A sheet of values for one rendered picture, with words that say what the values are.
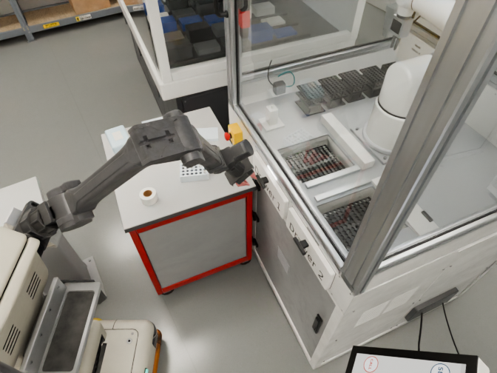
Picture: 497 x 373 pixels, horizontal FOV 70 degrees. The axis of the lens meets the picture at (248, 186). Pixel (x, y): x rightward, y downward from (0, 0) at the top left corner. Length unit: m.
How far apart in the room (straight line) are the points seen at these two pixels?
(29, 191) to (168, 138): 1.18
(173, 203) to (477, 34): 1.24
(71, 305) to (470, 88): 1.00
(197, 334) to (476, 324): 1.51
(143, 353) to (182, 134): 1.27
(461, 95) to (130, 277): 2.00
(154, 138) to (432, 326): 1.91
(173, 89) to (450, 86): 1.55
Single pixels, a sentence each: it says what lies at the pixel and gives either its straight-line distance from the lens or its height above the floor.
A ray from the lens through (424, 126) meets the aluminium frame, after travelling 0.67.
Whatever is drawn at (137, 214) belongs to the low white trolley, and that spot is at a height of 0.76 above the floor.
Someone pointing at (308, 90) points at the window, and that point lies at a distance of 1.00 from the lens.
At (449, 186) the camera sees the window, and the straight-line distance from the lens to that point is 0.89.
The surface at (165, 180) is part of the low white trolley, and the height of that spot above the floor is 0.76.
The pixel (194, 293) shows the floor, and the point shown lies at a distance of 2.15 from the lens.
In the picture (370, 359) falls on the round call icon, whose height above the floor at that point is 1.01.
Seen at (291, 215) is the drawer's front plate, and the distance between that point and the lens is 1.28.
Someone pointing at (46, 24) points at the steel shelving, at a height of 0.14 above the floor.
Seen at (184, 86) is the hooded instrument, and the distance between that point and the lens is 1.98.
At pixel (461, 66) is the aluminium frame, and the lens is 0.61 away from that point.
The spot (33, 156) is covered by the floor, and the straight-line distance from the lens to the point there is 3.24.
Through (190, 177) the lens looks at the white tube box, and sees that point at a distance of 1.58.
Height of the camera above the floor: 1.95
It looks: 50 degrees down
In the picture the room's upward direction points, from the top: straight up
